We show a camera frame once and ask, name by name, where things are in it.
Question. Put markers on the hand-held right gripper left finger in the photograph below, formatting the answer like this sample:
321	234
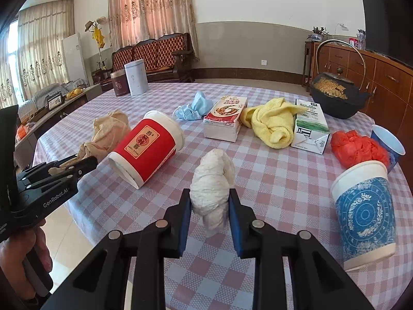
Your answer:
185	221

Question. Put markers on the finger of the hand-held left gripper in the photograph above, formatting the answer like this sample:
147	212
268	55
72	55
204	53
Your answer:
48	165
87	164

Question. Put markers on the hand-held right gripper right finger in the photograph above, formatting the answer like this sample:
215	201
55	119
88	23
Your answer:
235	227

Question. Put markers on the beige cloth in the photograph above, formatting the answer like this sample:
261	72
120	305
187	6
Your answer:
106	132

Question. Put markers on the white paper wad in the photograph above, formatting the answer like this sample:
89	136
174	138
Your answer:
209	184

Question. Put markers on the red white drink carton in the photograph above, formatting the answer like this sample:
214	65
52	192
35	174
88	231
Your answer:
222	126

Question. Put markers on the plain blue paper cup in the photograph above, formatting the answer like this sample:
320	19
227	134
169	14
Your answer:
388	142

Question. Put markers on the person's left hand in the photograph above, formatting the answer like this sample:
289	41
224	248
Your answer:
43	252

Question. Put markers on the stone-top coffee table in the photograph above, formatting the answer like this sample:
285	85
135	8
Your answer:
48	121

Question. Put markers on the red paper cup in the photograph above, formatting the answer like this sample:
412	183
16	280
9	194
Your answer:
145	145

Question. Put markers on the pink checked tablecloth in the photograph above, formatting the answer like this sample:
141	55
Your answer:
274	174

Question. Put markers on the grey covered sofa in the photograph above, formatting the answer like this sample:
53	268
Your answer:
42	95

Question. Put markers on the bowl of yellow fruit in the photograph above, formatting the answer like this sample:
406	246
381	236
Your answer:
75	93

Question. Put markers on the maroon tin canister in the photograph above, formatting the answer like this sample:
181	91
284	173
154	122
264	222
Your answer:
119	84

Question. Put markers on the white tin canister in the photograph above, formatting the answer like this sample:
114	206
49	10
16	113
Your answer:
135	77

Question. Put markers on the white standing air conditioner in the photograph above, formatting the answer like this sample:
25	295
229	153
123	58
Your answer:
74	58

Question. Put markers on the yellow towel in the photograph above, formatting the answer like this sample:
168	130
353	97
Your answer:
271	126

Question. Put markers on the blue face mask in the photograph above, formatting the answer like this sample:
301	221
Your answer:
200	103

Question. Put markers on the green white milk carton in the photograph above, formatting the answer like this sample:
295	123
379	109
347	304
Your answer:
309	126

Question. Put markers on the beige embroidered curtain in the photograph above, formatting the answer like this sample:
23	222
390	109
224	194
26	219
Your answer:
42	38
145	6

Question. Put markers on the coat rack with hats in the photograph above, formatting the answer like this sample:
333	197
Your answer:
98	37

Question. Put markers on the blue patterned white paper cup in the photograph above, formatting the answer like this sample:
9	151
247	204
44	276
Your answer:
364	216

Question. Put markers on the wooden sofa bench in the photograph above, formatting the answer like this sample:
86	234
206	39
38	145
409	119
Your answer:
155	48

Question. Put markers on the red crumpled plastic bag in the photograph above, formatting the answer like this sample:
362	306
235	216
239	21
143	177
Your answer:
355	148

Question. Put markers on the black cast iron teapot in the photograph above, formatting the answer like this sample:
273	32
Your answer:
335	103

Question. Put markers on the small dark wooden side table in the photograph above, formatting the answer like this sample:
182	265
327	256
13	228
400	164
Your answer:
308	58

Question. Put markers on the small plant in porcelain pot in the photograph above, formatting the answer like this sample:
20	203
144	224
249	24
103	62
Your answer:
317	34

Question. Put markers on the long wooden sideboard cabinet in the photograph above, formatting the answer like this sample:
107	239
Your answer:
387	80

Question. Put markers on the small red white box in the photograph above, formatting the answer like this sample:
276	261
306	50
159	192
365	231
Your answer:
353	42

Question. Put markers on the black television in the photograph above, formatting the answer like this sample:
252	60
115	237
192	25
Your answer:
387	22

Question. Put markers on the dark picture frame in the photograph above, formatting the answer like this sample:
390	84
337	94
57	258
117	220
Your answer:
55	100

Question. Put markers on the white wall socket with plug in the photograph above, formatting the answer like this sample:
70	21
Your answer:
343	26

